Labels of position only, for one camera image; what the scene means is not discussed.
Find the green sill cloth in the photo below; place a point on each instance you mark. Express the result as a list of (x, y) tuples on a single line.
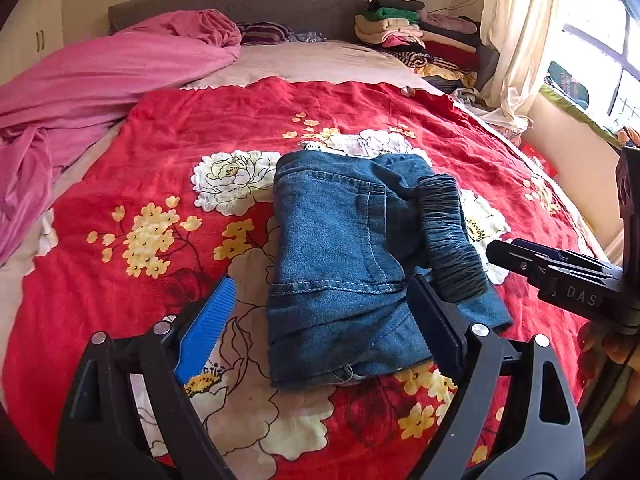
[(575, 115)]

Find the pink floral cloth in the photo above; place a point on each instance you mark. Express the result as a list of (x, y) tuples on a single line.
[(511, 135)]

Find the white curtain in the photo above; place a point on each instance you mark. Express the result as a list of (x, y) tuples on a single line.
[(520, 35)]

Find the blue denim pants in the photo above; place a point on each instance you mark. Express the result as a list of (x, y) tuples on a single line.
[(340, 240)]

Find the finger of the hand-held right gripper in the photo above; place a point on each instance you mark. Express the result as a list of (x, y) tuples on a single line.
[(517, 262), (575, 259)]

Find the red packet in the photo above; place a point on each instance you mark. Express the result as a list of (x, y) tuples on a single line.
[(542, 162)]

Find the grey headboard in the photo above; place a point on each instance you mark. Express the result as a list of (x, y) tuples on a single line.
[(240, 2)]

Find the stack of folded clothes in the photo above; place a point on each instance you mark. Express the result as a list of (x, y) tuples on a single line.
[(415, 35)]

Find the cream wardrobe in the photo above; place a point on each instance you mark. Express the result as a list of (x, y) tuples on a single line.
[(30, 25)]

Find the pink bed sheet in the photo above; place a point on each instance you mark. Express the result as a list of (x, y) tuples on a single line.
[(90, 90)]

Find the red floral blanket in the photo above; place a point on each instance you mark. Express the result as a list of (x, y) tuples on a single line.
[(150, 160)]

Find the striped pillow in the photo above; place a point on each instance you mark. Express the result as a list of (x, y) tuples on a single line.
[(265, 33)]

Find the window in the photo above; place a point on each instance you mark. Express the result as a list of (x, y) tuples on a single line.
[(600, 35)]

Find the green bag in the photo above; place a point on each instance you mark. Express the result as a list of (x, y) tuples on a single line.
[(567, 82)]

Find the purple floral cloth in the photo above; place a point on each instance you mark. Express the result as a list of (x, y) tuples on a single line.
[(307, 37)]

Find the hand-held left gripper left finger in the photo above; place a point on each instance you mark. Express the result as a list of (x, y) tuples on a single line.
[(205, 330)]

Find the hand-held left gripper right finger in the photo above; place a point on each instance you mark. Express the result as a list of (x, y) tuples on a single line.
[(437, 325)]

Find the person's right hand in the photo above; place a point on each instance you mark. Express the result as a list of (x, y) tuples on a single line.
[(617, 347)]

